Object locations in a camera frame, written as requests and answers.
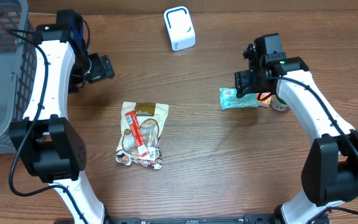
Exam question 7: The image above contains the white barcode scanner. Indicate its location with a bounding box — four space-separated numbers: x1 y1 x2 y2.
163 6 196 52

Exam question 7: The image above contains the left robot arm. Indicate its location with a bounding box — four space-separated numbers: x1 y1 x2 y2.
8 9 114 223

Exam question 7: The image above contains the orange tissue packet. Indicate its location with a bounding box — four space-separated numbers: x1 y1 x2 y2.
257 93 272 108

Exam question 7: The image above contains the green lid glass jar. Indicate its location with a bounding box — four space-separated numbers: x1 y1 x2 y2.
270 95 289 111

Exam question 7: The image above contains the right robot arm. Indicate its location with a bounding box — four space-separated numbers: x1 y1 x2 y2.
234 33 358 223

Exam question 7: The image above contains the red snack stick packet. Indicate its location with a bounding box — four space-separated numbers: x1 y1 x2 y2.
125 110 150 157

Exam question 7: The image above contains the dried food snack bag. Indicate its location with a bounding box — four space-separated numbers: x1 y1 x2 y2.
115 101 169 170

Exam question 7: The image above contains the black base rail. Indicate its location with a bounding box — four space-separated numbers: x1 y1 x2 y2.
109 214 283 224

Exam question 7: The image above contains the grey plastic mesh basket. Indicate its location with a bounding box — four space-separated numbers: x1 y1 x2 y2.
0 0 37 154

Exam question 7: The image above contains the teal wet wipes pack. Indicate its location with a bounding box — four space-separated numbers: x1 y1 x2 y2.
219 88 259 110

